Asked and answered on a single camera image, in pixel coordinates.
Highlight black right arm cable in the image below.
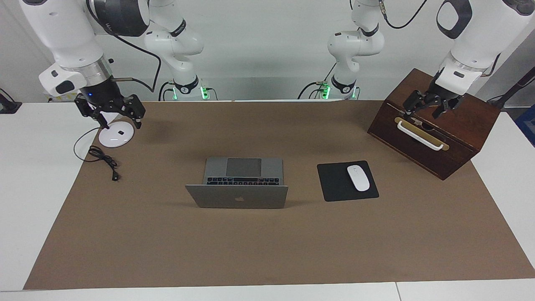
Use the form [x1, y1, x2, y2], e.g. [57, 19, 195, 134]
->
[86, 0, 162, 93]

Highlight white desk lamp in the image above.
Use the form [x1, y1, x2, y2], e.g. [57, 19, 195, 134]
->
[94, 111, 135, 148]

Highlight blue crate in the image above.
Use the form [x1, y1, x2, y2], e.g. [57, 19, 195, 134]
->
[514, 105, 535, 148]

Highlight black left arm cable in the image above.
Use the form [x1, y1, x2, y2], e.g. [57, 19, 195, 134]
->
[378, 0, 430, 30]

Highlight black lamp power cable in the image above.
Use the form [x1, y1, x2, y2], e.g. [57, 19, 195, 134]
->
[74, 127, 120, 182]

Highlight dark brown wooden box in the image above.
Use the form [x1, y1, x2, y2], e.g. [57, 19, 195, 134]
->
[367, 68, 501, 181]

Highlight grey aluminium laptop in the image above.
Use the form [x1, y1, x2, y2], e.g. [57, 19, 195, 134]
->
[185, 157, 289, 209]

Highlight white box handle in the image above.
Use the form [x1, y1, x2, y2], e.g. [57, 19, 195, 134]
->
[396, 120, 444, 151]

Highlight black clamp mount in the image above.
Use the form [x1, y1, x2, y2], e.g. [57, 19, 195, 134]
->
[0, 89, 22, 114]

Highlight black mouse pad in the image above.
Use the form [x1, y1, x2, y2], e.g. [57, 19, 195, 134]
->
[317, 161, 380, 202]

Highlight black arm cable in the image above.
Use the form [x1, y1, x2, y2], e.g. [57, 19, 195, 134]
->
[378, 0, 430, 30]
[86, 0, 162, 93]

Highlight brass handle plate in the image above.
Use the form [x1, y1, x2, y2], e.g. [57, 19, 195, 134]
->
[394, 117, 450, 151]

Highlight black tripod pole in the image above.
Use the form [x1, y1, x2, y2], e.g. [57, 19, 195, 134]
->
[487, 67, 535, 110]

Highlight white computer mouse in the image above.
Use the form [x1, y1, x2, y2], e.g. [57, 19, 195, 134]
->
[347, 165, 371, 192]

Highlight brown table mat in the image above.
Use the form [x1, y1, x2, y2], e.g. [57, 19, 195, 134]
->
[23, 99, 535, 290]

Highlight black base cable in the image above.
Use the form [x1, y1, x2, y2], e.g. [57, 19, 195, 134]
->
[158, 81, 176, 102]
[298, 63, 337, 100]

